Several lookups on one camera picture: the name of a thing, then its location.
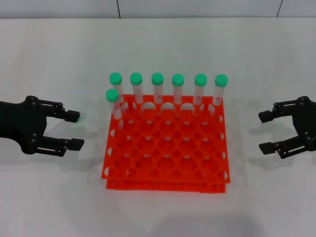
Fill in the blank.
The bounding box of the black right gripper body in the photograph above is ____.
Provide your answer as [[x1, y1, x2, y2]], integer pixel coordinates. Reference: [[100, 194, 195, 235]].
[[290, 95, 316, 152]]

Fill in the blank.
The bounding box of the orange plastic test tube rack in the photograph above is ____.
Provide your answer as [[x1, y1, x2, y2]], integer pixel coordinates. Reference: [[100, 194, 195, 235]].
[[101, 94, 231, 196]]

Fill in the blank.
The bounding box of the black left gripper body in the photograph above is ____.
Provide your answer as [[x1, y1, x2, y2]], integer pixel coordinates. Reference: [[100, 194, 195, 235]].
[[0, 96, 48, 156]]

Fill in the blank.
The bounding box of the green-capped clear test tube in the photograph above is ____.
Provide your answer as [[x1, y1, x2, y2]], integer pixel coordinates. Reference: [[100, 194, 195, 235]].
[[105, 88, 125, 131], [48, 117, 82, 138], [194, 73, 208, 117], [128, 72, 145, 117], [171, 73, 185, 106], [151, 72, 165, 106], [208, 74, 229, 117], [109, 72, 126, 115]]

